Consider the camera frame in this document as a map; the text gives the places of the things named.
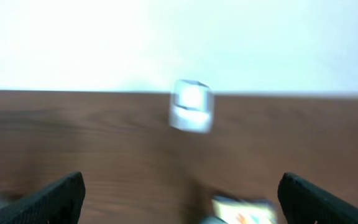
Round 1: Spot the blue mouthwash bottle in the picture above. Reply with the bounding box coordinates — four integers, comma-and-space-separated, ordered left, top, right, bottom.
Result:
199, 216, 227, 224

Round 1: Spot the yellow snack bag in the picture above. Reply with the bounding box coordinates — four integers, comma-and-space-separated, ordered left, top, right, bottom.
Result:
211, 195, 277, 224

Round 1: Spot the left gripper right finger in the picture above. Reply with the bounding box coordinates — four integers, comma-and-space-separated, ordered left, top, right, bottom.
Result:
278, 172, 358, 224

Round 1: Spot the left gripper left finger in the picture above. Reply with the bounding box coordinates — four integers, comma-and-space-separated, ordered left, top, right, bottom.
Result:
0, 172, 86, 224

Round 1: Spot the white barcode scanner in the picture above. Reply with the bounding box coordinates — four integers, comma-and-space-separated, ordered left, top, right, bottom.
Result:
168, 79, 214, 134

